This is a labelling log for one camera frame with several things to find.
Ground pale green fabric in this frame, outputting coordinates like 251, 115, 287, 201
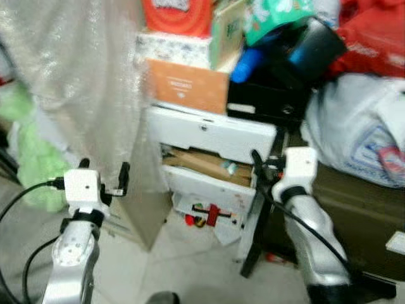
0, 82, 70, 213

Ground brown cardboard sheet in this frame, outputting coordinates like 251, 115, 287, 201
161, 147, 255, 188

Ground white shelf unit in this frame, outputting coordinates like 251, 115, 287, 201
144, 104, 279, 263

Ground black box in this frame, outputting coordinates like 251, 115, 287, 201
226, 79, 312, 127

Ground red toy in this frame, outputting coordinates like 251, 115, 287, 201
184, 203, 236, 229

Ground glittery beige curtain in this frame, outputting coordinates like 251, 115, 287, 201
0, 0, 166, 251

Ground white printed plastic bag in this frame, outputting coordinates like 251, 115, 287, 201
302, 73, 405, 189

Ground white paper sheet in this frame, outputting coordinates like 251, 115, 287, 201
386, 231, 405, 255

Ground blue plastic item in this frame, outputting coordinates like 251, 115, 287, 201
229, 47, 265, 84

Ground dark olive trunk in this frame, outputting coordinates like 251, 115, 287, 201
263, 130, 405, 282

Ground orange brown box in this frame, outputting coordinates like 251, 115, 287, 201
146, 58, 230, 116

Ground grey left robot leg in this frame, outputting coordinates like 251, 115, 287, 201
146, 291, 181, 304

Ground black and blue bag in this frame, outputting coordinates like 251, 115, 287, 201
269, 18, 347, 89

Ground green beige carton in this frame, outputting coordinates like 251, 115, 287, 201
209, 0, 249, 70

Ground white patterned box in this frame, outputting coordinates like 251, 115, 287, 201
135, 32, 213, 69

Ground red printed bag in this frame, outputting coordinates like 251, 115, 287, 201
328, 0, 405, 80

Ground green printed bag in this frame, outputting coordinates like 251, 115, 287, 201
244, 0, 317, 46

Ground red round box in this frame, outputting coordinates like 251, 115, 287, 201
140, 0, 214, 37

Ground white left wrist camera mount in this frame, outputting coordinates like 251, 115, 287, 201
63, 168, 105, 210

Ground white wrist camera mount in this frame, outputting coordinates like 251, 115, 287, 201
63, 168, 105, 210
272, 147, 318, 198

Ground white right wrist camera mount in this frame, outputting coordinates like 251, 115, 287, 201
272, 147, 318, 198

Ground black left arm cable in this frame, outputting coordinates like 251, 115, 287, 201
0, 179, 67, 304

